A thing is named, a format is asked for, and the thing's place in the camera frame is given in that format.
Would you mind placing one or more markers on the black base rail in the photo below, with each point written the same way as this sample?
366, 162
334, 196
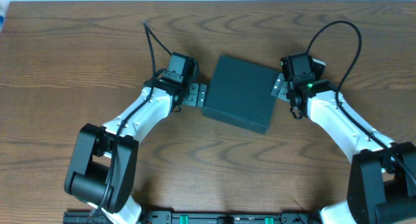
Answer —
211, 217

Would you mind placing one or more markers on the dark green gift box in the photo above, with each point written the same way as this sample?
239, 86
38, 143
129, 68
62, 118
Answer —
240, 94

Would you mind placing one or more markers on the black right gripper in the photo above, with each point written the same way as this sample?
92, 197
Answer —
289, 92

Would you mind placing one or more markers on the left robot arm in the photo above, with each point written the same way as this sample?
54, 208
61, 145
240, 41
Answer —
102, 168

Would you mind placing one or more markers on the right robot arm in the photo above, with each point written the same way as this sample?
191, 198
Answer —
381, 186

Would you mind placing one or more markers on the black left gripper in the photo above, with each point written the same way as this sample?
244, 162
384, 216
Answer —
187, 94

